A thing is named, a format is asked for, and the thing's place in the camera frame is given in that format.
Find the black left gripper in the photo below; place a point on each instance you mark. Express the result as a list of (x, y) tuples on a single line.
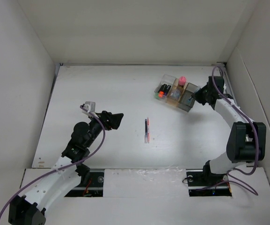
[(109, 120)]

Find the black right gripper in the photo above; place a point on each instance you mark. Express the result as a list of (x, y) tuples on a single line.
[(197, 95)]

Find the pink capped patterned tube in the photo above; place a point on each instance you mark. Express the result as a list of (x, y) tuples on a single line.
[(181, 83)]

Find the clear jar of paper clips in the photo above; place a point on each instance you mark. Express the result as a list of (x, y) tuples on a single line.
[(175, 94)]

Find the purple highlighter marker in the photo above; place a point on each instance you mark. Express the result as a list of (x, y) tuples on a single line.
[(165, 89)]

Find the orange highlighter marker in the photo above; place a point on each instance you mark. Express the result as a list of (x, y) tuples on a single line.
[(159, 95)]

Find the green highlighter marker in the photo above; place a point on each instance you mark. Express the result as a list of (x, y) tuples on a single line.
[(156, 92)]

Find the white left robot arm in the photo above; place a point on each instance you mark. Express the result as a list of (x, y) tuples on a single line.
[(68, 172)]

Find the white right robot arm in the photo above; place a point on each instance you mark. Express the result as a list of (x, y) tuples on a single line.
[(220, 165)]

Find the grey smoked plastic bin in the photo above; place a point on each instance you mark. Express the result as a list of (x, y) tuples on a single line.
[(183, 103)]

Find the amber plastic bin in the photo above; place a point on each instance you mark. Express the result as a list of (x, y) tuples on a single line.
[(171, 101)]

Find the pink pen clear cap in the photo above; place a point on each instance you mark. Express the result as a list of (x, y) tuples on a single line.
[(148, 131)]

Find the clear plastic bin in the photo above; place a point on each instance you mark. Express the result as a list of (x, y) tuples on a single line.
[(169, 80)]

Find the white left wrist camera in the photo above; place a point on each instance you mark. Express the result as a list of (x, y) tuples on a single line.
[(88, 108)]

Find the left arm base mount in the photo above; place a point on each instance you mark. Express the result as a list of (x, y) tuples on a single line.
[(92, 188)]

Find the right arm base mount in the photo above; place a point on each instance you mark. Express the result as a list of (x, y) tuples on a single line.
[(201, 185)]

